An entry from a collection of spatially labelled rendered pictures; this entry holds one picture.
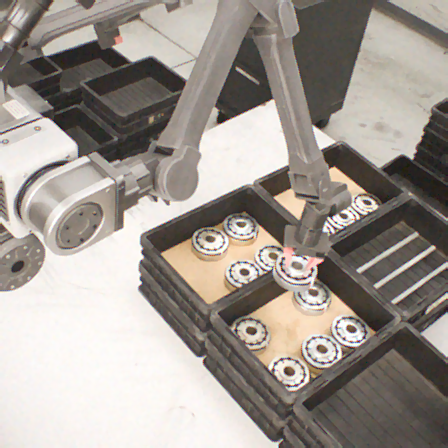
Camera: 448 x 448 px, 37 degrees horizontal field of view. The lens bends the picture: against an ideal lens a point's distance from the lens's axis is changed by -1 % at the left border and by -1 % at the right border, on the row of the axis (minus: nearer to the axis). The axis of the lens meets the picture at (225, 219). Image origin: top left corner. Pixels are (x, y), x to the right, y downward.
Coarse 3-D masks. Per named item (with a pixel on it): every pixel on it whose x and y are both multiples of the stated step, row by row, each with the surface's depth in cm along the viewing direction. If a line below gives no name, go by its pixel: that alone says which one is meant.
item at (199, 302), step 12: (228, 192) 194; (240, 192) 195; (204, 204) 189; (180, 216) 184; (288, 216) 190; (156, 228) 180; (144, 240) 176; (156, 252) 174; (168, 264) 172; (180, 276) 169; (264, 276) 173; (180, 288) 169; (192, 288) 167; (240, 288) 169; (192, 300) 167; (204, 300) 165; (216, 300) 165; (204, 312) 165
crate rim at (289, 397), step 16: (256, 288) 170; (368, 288) 175; (224, 304) 165; (384, 304) 172; (400, 320) 168; (224, 336) 161; (240, 352) 158; (256, 368) 155; (336, 368) 156; (272, 384) 152; (288, 400) 150
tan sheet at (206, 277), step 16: (256, 240) 196; (272, 240) 196; (176, 256) 187; (192, 256) 188; (224, 256) 190; (240, 256) 190; (192, 272) 184; (208, 272) 185; (208, 288) 181; (224, 288) 181
